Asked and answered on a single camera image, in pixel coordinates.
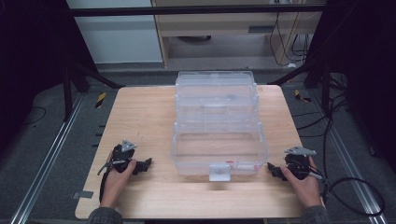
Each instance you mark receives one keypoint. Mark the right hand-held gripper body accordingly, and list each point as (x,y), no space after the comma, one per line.
(298,163)

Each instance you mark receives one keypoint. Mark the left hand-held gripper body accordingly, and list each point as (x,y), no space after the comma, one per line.
(122,155)

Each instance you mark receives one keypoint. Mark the clear plastic storage box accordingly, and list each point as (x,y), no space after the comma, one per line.
(218,124)

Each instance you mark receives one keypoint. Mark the person's right hand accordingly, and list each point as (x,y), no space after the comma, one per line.
(303,189)

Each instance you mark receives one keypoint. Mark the person's left hand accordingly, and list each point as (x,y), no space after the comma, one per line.
(114,186)

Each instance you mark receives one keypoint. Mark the grey tape strip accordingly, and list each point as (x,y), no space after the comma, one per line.
(82,194)

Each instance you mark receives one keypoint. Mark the yellow black striped tape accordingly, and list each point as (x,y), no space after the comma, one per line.
(300,97)

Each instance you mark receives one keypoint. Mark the black metal stand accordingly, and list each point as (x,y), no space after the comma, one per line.
(325,90)
(67,93)

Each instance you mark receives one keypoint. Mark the white cabinet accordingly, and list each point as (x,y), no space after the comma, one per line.
(118,37)

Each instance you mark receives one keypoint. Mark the black curtain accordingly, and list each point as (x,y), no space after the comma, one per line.
(28,62)
(367,62)

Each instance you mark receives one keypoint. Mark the light wooden desk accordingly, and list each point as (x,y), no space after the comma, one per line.
(218,25)

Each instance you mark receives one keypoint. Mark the black horizontal metal bar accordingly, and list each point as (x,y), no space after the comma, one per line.
(186,10)

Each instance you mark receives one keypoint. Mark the aluminium floor rail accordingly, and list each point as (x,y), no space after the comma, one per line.
(46,158)
(351,155)

